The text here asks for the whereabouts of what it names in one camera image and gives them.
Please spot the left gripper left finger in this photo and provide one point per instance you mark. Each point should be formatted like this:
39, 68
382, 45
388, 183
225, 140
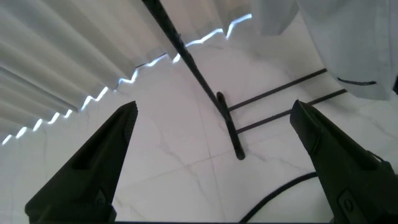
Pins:
53, 202

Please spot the pale grey shorts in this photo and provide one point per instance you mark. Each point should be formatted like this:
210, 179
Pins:
357, 46

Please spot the black clothes rack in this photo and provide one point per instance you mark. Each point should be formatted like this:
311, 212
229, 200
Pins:
174, 37

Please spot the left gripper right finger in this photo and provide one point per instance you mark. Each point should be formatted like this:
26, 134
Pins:
367, 193

